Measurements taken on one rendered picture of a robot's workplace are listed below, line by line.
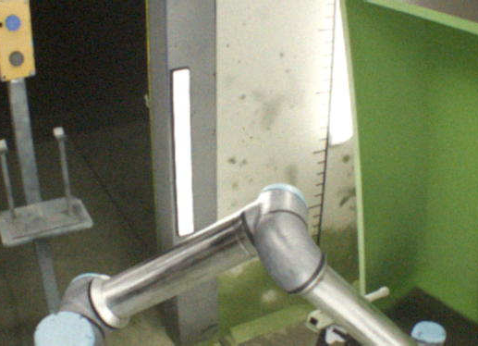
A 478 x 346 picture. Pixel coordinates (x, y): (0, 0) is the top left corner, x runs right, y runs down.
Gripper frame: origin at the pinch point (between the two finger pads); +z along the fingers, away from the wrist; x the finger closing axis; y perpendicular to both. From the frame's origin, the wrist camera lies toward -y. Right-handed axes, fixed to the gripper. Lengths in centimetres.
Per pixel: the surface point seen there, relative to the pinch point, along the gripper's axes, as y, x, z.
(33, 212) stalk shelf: 7, -34, 104
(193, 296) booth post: 33, 26, 69
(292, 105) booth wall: -50, 38, 58
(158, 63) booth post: -54, -11, 83
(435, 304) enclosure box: 0, 53, -17
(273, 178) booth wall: -21, 41, 59
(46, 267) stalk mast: 34, -20, 107
